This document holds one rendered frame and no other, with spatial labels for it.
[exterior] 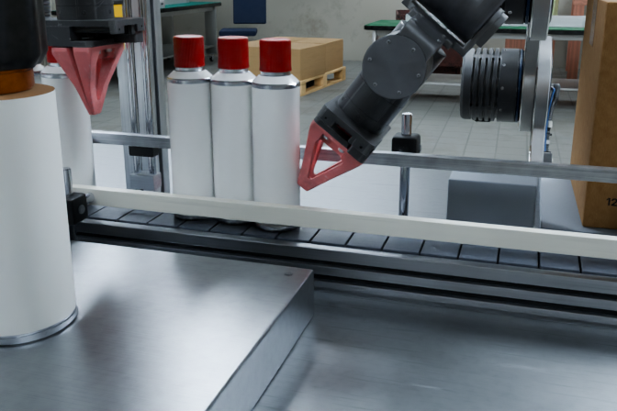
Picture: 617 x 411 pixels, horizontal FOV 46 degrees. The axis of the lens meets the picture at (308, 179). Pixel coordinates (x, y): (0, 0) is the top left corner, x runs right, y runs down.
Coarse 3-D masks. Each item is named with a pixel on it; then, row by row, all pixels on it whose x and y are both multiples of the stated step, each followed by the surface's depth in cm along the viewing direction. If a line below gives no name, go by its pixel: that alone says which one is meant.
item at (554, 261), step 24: (96, 216) 84; (120, 216) 84; (144, 216) 84; (168, 216) 84; (288, 240) 77; (312, 240) 76; (336, 240) 76; (360, 240) 76; (384, 240) 76; (408, 240) 76; (432, 240) 76; (504, 264) 71; (528, 264) 70; (552, 264) 70; (576, 264) 70; (600, 264) 70
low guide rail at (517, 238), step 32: (96, 192) 82; (128, 192) 81; (288, 224) 76; (320, 224) 75; (352, 224) 74; (384, 224) 73; (416, 224) 72; (448, 224) 71; (480, 224) 71; (608, 256) 67
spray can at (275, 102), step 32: (288, 64) 75; (256, 96) 75; (288, 96) 75; (256, 128) 76; (288, 128) 76; (256, 160) 77; (288, 160) 77; (256, 192) 78; (288, 192) 78; (256, 224) 80
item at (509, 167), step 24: (120, 144) 88; (144, 144) 87; (168, 144) 86; (432, 168) 78; (456, 168) 77; (480, 168) 76; (504, 168) 75; (528, 168) 75; (552, 168) 74; (576, 168) 73; (600, 168) 73
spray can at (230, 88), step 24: (240, 48) 76; (216, 72) 78; (240, 72) 77; (216, 96) 77; (240, 96) 77; (216, 120) 78; (240, 120) 78; (216, 144) 79; (240, 144) 78; (216, 168) 80; (240, 168) 79; (216, 192) 81; (240, 192) 80
